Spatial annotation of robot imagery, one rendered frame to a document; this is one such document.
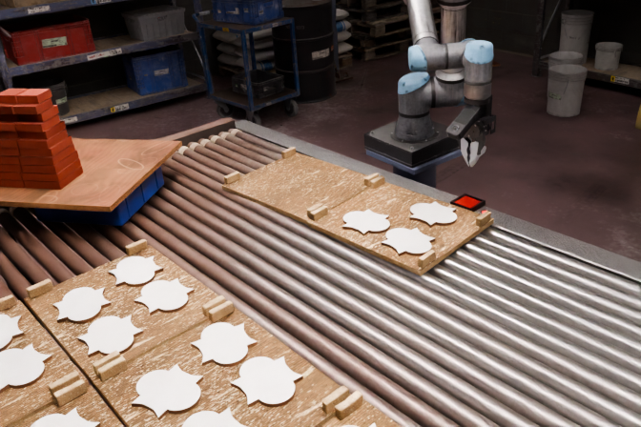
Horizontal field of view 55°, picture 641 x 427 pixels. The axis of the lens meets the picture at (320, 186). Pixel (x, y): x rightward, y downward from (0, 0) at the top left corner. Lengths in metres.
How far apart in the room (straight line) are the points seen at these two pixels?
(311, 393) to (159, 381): 0.31
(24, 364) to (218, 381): 0.43
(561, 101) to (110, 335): 4.50
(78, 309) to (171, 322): 0.24
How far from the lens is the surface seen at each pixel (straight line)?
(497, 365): 1.37
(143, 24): 6.03
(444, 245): 1.70
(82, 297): 1.66
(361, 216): 1.82
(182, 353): 1.41
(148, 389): 1.34
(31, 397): 1.43
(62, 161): 2.05
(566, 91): 5.42
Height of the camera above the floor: 1.82
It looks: 26 degrees down
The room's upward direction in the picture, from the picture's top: 4 degrees counter-clockwise
